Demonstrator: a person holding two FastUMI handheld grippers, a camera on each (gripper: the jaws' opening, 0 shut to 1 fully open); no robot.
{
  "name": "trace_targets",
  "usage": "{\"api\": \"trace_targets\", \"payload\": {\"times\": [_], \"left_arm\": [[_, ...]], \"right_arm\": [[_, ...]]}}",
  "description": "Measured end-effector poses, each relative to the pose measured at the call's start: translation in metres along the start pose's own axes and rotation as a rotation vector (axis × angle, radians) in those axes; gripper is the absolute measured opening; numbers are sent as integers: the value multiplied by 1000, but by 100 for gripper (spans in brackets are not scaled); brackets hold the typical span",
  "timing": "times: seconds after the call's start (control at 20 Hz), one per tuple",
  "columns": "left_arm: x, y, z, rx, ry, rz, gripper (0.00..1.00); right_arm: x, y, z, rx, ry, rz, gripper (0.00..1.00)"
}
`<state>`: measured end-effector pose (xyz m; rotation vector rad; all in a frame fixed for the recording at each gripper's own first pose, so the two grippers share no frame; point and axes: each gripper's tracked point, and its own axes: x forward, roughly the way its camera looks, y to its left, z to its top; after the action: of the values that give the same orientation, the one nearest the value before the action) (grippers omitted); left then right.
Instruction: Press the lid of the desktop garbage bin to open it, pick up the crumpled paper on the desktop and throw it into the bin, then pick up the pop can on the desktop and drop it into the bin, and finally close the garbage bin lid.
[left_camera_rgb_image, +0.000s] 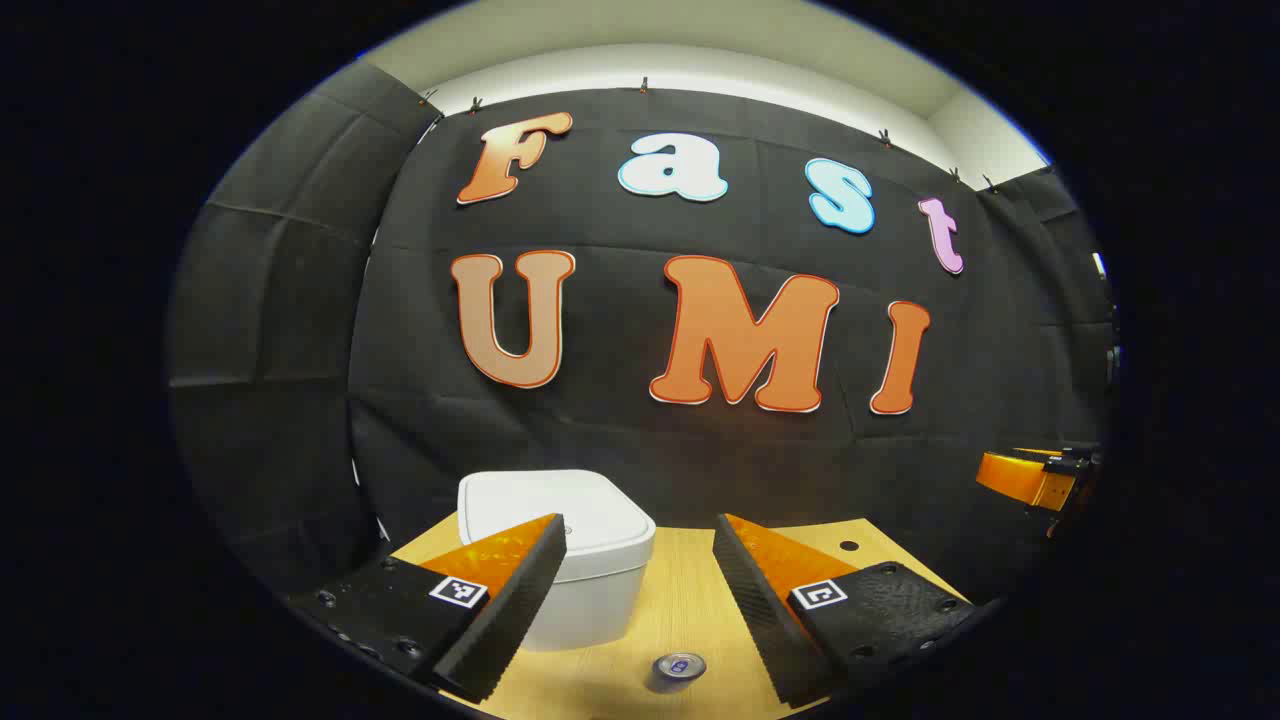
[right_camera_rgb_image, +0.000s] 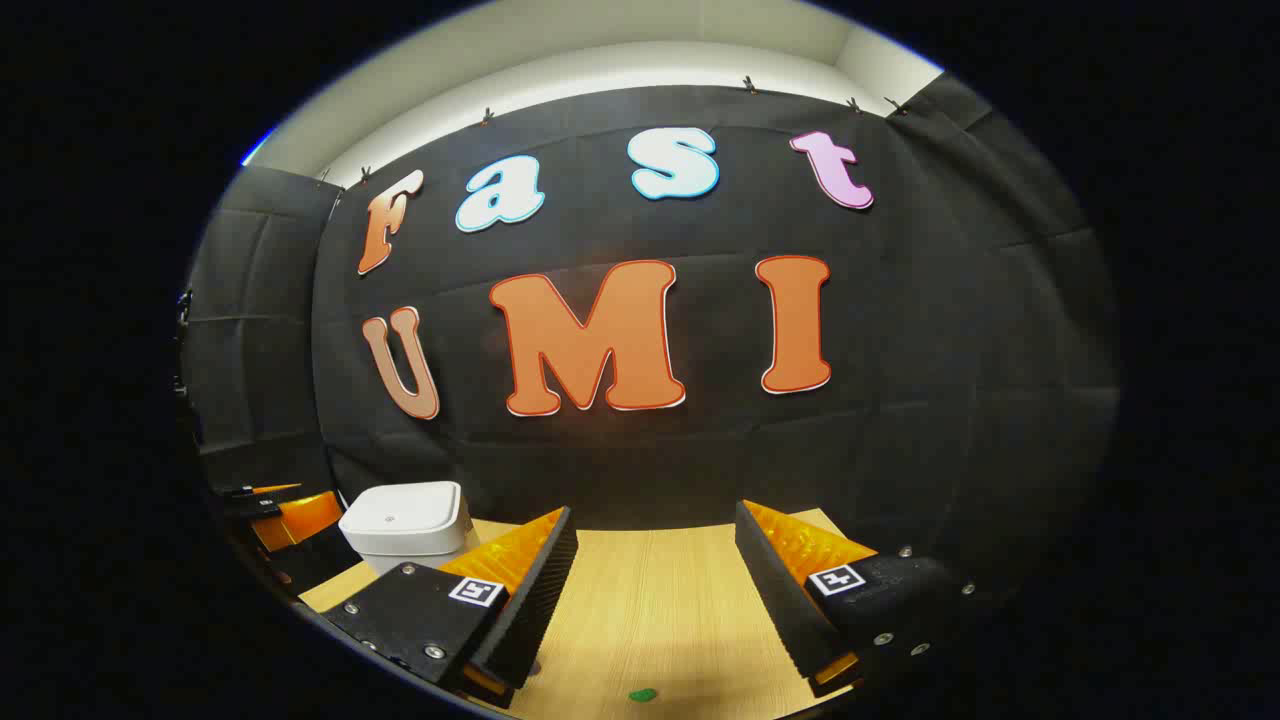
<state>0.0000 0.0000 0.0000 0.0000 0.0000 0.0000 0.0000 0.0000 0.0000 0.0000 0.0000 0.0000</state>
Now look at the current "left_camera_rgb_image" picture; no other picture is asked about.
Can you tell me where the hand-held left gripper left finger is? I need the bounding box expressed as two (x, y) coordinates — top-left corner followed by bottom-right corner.
(288, 513), (568, 704)

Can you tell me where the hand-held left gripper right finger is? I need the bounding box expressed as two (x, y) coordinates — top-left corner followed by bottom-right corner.
(713, 513), (977, 709)

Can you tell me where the wooden desktop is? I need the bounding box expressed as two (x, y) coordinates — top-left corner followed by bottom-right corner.
(390, 510), (971, 720)

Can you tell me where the blue pop can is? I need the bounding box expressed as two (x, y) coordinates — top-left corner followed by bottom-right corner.
(648, 652), (708, 695)

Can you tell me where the white desktop garbage bin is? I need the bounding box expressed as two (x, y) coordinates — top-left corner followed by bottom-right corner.
(457, 469), (658, 653)

